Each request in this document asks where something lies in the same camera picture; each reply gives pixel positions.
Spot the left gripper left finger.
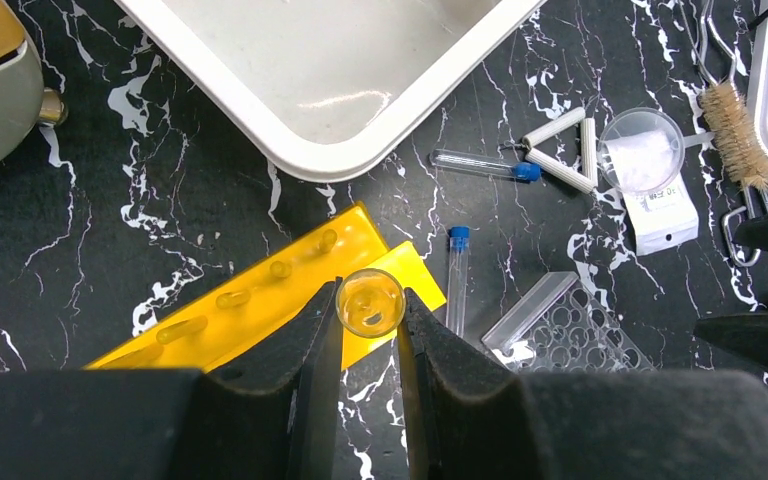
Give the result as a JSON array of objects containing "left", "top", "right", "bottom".
[{"left": 0, "top": 279, "right": 343, "bottom": 479}]

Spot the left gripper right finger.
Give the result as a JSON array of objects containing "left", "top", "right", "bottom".
[{"left": 397, "top": 291, "right": 768, "bottom": 479}]

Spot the yellow test tube rack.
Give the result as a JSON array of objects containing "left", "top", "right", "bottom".
[{"left": 88, "top": 203, "right": 445, "bottom": 372}]

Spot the glass test tube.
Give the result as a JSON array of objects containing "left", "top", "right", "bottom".
[{"left": 336, "top": 268, "right": 406, "bottom": 339}]

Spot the blue capped test tube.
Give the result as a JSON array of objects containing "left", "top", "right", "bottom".
[
  {"left": 429, "top": 149, "right": 542, "bottom": 183},
  {"left": 445, "top": 226, "right": 470, "bottom": 338}
]

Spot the white paper packet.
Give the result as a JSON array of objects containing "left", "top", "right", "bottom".
[{"left": 623, "top": 175, "right": 699, "bottom": 256}]

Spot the clear acrylic tube rack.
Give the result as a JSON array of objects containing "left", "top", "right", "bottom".
[{"left": 481, "top": 272, "right": 655, "bottom": 372}]

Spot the test tube brush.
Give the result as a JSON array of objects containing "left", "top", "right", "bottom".
[{"left": 691, "top": 1, "right": 768, "bottom": 194}]

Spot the clear plastic funnel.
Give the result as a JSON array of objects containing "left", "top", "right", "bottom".
[{"left": 596, "top": 107, "right": 714, "bottom": 195}]

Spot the white clay triangle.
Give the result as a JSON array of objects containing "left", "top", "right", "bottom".
[{"left": 521, "top": 106, "right": 598, "bottom": 195}]

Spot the beige plastic bin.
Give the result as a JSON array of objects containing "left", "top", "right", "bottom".
[{"left": 121, "top": 0, "right": 539, "bottom": 183}]

